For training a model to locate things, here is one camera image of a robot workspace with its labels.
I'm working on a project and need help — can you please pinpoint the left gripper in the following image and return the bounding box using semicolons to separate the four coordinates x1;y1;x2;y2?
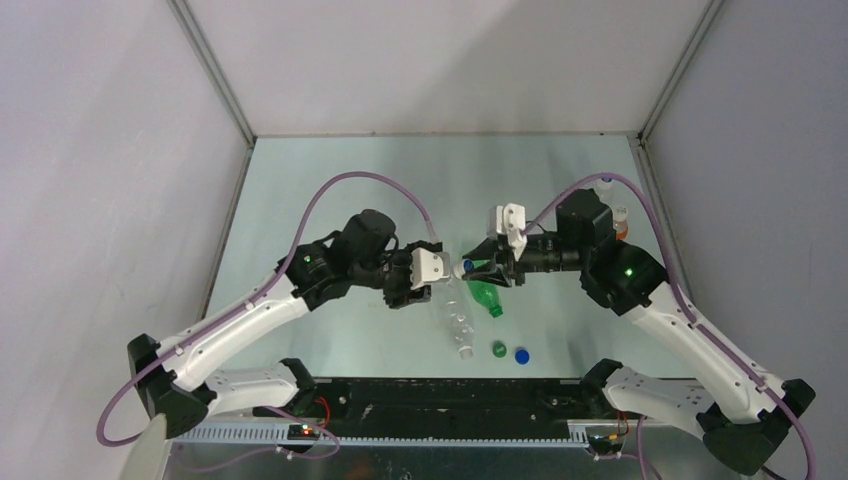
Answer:
352;240;432;309

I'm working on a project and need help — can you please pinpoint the clear bottle with blue cap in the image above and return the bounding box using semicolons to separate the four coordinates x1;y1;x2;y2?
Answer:
592;177;615;205

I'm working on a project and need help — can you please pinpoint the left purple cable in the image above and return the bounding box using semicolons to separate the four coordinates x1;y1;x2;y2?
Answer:
96;172;441;448

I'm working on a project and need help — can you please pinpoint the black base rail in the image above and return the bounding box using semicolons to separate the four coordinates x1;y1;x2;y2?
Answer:
283;377;618;439

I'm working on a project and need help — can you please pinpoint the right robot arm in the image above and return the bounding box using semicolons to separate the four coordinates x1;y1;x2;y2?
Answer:
459;189;815;476

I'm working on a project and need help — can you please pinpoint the green bottle cap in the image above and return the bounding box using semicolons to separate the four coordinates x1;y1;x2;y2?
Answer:
491;341;508;358

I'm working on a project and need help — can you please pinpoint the metal cable duct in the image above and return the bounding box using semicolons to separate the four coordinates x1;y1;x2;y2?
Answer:
175;422;589;448

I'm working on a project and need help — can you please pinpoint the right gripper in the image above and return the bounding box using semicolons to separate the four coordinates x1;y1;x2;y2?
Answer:
461;234;586;288

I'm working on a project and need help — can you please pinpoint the right circuit board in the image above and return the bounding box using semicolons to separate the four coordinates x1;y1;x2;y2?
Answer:
586;433;627;461

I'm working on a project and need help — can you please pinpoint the green plastic bottle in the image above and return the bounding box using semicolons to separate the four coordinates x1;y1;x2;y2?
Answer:
467;281;503;318

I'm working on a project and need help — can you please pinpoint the circuit board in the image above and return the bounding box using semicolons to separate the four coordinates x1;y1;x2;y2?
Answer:
286;424;324;444
586;433;627;461

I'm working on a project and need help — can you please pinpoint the left circuit board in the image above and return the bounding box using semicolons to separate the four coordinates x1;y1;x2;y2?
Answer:
286;424;324;444

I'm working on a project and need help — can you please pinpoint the clear bottle lying on table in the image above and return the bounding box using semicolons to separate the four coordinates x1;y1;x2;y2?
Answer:
437;282;475;360

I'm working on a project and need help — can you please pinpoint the orange drink bottle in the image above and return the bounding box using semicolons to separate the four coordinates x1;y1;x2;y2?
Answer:
612;205;629;240

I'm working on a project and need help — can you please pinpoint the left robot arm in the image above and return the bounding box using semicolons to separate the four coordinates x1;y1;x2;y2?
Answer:
127;209;450;439

